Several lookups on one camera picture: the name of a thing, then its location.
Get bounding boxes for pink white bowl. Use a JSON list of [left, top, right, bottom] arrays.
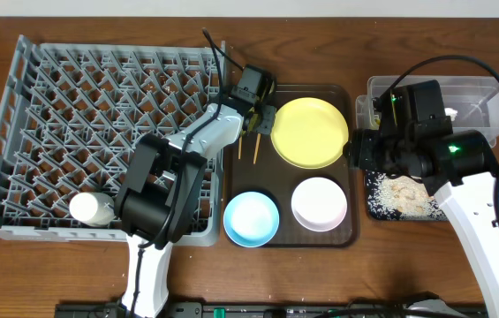
[[291, 177, 348, 232]]

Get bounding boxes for white napkin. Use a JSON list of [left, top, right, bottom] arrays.
[[445, 108, 457, 121]]

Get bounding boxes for light blue bowl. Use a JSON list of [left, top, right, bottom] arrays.
[[223, 192, 280, 248]]

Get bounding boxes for white cup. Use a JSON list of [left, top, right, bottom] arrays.
[[69, 193, 115, 227]]

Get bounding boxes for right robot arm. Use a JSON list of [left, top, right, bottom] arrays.
[[344, 80, 499, 317]]

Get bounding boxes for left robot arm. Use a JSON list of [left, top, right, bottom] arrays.
[[115, 64, 277, 317]]

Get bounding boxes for black food waste tray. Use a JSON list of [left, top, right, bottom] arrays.
[[361, 170, 451, 223]]

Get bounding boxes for clear plastic waste bin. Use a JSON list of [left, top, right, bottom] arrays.
[[356, 75, 499, 147]]

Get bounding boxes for yellow round plate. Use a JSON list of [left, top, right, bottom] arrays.
[[270, 97, 349, 169]]

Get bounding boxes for spilled rice food scraps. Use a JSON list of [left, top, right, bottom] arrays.
[[366, 171, 447, 220]]

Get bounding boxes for dark brown serving tray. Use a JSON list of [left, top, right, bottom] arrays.
[[224, 83, 360, 249]]

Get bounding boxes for grey plastic dish rack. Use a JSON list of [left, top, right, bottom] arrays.
[[0, 36, 228, 242]]

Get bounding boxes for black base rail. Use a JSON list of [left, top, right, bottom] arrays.
[[54, 292, 488, 318]]

